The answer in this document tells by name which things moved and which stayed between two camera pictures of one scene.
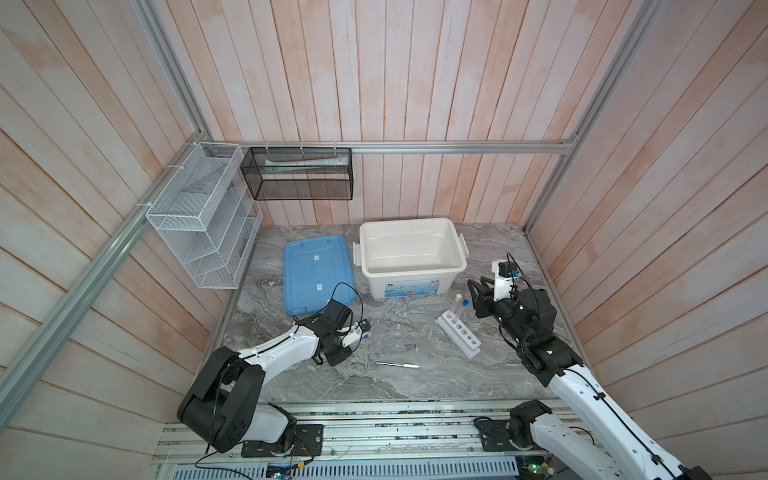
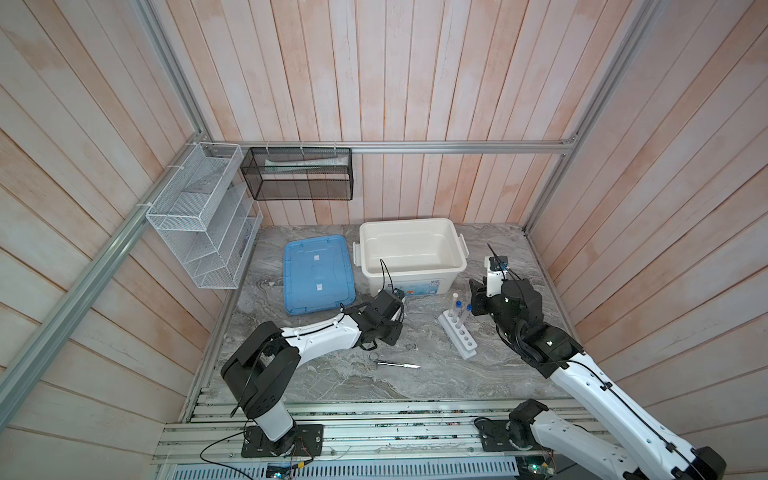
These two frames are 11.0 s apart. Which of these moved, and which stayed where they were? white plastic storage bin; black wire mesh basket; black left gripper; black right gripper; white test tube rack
Moved: black left gripper
Stayed: white plastic storage bin; black right gripper; black wire mesh basket; white test tube rack
